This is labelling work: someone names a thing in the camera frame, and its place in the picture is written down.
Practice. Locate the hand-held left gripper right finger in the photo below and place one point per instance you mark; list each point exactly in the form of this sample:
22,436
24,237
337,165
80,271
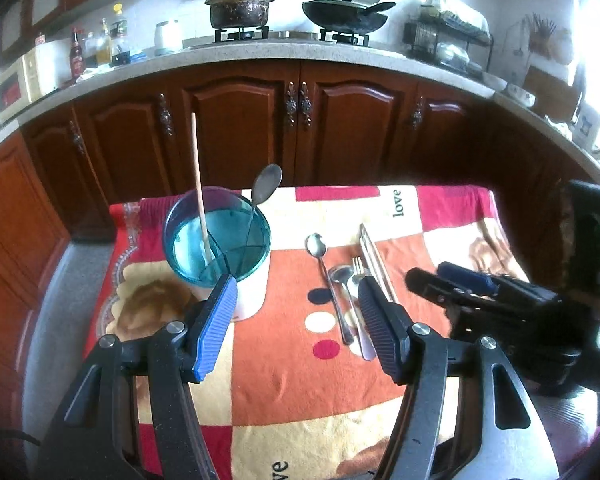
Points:
380,325

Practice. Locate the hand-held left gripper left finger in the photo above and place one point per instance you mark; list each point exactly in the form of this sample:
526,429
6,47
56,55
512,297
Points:
217,320

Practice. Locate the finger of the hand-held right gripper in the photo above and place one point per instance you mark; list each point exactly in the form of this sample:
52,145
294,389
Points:
432,287
467,276

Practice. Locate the metal fork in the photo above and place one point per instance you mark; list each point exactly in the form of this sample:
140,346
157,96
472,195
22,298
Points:
358,276

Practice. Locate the metal spoon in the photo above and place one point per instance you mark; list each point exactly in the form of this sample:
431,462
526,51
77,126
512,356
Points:
316,245
340,274
268,182

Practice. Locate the teal and white utensil holder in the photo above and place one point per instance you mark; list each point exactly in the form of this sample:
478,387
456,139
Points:
230,240

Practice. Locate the red orange printed blanket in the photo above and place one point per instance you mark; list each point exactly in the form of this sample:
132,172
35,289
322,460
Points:
280,360

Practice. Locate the patterned bowl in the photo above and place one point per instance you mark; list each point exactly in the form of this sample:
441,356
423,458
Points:
521,96

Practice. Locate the wooden base cabinets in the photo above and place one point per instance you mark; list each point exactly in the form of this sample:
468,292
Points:
230,125

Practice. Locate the white bowl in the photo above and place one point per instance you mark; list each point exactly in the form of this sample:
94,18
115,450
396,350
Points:
495,81

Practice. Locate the wooden cutting board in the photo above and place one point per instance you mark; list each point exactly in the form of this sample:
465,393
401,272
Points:
550,92

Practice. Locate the black dish rack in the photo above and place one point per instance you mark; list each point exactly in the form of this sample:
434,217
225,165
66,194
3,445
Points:
445,40

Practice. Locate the speckled stone kitchen countertop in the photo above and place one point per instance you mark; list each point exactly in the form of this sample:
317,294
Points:
280,53

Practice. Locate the white rag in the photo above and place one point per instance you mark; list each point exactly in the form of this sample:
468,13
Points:
89,76

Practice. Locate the blue packet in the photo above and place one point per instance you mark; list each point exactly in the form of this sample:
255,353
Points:
141,55

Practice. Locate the black wok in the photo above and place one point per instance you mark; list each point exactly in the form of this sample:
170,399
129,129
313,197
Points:
345,15

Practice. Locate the white canister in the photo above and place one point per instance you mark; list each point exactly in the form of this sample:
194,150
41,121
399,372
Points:
168,37

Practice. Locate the gas stove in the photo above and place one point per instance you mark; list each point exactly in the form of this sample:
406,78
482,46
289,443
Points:
290,37

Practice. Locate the small clear bottle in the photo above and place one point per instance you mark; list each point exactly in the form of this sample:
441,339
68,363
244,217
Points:
90,52

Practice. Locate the amber liquid bottle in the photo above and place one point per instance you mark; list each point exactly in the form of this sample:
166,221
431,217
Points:
104,45

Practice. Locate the red label sauce bottle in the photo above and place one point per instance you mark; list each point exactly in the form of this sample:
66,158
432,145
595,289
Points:
76,55

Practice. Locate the yellow cap oil bottle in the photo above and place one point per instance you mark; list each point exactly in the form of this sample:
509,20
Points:
120,30

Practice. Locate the blackened cooking pot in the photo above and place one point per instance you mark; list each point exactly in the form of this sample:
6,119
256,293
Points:
240,12

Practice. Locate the cream microwave oven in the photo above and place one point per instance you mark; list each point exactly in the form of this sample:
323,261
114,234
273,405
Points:
15,87

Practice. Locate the wooden wall cabinet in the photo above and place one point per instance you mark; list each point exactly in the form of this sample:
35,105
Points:
55,0

